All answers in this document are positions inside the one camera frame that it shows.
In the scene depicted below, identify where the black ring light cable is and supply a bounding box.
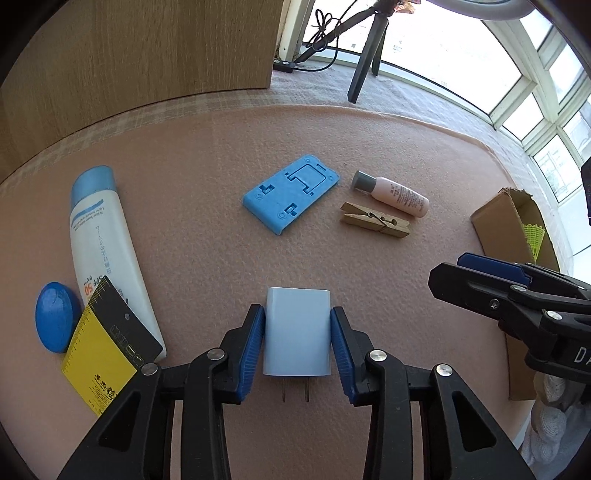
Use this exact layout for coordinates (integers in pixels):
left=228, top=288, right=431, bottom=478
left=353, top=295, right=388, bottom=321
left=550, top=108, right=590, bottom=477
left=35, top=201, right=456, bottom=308
left=302, top=9, right=340, bottom=72

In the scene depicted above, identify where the white sunscreen bottle blue cap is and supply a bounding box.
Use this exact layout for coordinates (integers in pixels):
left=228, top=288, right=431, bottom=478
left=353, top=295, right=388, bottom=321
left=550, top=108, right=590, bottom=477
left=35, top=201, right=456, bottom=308
left=69, top=166, right=168, bottom=361

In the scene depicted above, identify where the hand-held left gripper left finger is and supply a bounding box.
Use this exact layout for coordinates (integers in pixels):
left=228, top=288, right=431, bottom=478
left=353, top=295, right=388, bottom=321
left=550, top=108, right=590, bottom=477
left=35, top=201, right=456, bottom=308
left=55, top=302, right=266, bottom=480

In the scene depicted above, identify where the person's right hand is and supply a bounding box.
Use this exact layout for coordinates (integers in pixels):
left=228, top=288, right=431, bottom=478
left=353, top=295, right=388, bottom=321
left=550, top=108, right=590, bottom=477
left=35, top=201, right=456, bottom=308
left=521, top=371, right=585, bottom=467

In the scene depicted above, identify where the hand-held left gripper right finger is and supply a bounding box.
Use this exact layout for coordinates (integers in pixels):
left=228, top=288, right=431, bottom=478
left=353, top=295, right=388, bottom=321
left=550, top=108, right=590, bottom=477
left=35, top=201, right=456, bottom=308
left=329, top=305, right=536, bottom=480

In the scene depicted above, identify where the blue plastic phone stand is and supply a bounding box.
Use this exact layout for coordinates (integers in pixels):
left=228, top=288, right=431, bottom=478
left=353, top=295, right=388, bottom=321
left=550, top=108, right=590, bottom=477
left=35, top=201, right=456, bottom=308
left=242, top=154, right=340, bottom=237

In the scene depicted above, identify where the wooden clothespin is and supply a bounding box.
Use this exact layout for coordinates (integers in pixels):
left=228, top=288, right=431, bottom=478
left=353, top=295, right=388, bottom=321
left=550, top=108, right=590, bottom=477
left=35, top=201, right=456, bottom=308
left=340, top=202, right=411, bottom=239

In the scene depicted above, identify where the cardboard box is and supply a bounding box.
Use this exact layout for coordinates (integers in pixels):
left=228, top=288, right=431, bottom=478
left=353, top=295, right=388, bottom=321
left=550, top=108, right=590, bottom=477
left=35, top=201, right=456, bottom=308
left=470, top=187, right=573, bottom=401

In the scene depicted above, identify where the large light wooden board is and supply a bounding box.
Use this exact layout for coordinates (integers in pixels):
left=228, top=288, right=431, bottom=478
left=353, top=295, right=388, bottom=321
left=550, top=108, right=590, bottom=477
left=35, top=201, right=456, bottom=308
left=0, top=0, right=286, bottom=174

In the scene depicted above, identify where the yellow shuttlecock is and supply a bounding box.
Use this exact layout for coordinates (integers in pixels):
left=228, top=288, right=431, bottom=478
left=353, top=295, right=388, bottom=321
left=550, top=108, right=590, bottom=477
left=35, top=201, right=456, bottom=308
left=523, top=222, right=548, bottom=257

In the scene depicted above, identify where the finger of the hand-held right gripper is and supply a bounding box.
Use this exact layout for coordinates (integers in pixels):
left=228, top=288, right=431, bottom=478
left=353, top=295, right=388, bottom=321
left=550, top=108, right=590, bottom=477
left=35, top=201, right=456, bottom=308
left=428, top=262, right=561, bottom=342
left=457, top=252, right=591, bottom=310

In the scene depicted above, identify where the white charger plug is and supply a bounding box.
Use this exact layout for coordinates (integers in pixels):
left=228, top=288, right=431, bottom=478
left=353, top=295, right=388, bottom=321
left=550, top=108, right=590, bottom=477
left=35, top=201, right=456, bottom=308
left=262, top=286, right=334, bottom=402

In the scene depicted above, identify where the blue round lid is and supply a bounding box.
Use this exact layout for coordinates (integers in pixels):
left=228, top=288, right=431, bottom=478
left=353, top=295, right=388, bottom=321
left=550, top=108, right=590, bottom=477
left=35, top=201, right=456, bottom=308
left=35, top=281, right=84, bottom=354

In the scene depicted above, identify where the yellow and black notepad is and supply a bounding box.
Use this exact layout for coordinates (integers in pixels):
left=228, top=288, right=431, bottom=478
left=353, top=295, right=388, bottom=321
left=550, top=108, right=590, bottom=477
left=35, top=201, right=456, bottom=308
left=61, top=275, right=164, bottom=418

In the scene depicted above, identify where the black tripod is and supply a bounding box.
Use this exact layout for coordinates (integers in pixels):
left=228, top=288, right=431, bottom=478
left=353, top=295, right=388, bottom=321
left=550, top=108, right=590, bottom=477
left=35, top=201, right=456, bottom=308
left=295, top=0, right=402, bottom=104

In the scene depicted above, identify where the small pink bottle grey cap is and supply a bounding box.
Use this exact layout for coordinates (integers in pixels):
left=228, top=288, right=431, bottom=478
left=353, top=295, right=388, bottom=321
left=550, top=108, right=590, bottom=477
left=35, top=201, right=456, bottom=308
left=352, top=170, right=430, bottom=219

